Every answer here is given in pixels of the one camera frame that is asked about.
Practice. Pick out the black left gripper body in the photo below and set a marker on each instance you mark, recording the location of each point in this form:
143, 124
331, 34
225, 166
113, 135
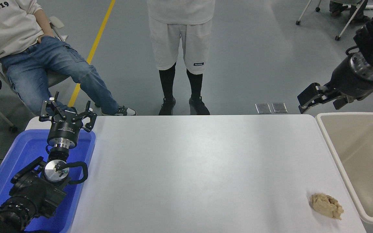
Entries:
64, 129

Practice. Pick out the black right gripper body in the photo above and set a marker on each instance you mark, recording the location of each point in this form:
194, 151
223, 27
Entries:
348, 82

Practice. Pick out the tan paper ball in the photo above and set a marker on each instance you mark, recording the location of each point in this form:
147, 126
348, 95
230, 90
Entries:
325, 205

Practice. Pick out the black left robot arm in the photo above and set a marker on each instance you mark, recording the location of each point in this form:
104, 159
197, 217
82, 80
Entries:
34, 194

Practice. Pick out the silver floor plate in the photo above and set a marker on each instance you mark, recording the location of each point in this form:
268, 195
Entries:
263, 108
279, 107

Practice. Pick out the blue plastic tray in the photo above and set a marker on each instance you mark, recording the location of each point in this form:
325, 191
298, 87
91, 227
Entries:
21, 152

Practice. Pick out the large pale plastic bin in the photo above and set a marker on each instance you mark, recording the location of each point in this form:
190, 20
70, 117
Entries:
361, 155

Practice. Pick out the distant seated person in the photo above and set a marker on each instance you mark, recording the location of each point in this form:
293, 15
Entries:
338, 6

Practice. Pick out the standing person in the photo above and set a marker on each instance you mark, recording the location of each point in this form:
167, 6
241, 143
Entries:
180, 32

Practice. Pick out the white wheeled chair frame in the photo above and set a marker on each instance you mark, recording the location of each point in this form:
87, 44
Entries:
348, 22

